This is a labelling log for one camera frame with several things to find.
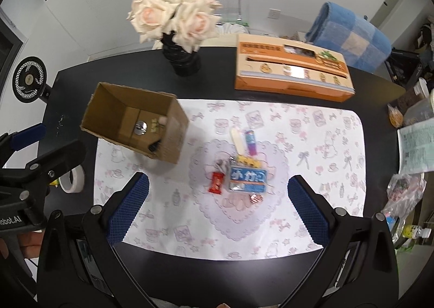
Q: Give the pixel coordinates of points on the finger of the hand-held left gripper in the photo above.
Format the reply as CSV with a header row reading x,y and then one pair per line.
x,y
30,133
64,155

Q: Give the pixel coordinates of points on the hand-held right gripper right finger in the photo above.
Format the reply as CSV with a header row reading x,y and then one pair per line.
x,y
310,209

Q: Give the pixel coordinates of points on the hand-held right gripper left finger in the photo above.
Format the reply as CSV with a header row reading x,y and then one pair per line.
x,y
129,209

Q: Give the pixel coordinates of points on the small candy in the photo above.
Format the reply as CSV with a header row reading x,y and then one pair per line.
x,y
256,199

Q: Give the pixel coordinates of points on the blue gum box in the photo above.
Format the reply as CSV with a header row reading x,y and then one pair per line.
x,y
247,179

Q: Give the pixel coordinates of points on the round silver tin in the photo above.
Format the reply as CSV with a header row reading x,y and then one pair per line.
x,y
140,126

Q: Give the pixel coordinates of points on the brown cardboard box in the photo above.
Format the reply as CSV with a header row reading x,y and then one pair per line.
x,y
173,138

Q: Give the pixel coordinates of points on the purple lip balm tube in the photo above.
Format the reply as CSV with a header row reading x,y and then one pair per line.
x,y
251,145

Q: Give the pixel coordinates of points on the red candy wrapper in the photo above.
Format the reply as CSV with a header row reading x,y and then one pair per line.
x,y
217,183

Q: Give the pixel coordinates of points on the white nail file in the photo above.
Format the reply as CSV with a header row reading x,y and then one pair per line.
x,y
237,142

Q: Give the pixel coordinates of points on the person's left hand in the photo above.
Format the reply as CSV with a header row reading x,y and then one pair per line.
x,y
30,247

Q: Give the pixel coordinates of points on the white tape roll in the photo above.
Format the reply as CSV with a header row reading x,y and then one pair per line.
x,y
76,182

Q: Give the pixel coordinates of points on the black desk fan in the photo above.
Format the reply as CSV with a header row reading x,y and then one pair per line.
x,y
28,79

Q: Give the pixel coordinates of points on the white printed placemat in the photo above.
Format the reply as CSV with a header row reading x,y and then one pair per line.
x,y
339,159

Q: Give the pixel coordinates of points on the blue toothbrush packet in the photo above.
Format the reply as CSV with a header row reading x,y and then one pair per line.
x,y
395,223

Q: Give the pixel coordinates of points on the clear plastic bag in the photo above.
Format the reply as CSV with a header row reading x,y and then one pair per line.
x,y
403,192

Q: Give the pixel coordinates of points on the yellow label bottle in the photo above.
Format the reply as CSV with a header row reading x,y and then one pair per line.
x,y
412,231

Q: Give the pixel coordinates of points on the long orange carton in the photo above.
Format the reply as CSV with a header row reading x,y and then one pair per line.
x,y
288,87

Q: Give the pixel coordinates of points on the white printed pouch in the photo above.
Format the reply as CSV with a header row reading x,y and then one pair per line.
x,y
417,145

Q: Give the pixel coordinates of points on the orange snack bag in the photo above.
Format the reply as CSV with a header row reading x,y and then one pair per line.
x,y
395,116

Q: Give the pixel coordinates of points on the clear storage jar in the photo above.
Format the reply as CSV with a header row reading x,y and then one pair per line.
x,y
408,101

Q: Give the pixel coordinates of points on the black ribbed vase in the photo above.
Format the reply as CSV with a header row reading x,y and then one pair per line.
x,y
183,64

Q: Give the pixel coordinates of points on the blue checked blanket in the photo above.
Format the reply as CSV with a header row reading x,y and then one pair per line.
x,y
349,33

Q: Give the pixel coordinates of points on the pale pink rose bouquet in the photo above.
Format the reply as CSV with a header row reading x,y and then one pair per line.
x,y
193,20

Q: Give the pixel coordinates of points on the white crumpled packet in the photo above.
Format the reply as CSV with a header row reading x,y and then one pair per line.
x,y
232,29

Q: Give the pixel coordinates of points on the pile of clothes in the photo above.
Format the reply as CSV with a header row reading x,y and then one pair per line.
x,y
425,37

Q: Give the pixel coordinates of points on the white wall socket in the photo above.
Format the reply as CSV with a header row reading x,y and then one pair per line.
x,y
274,13

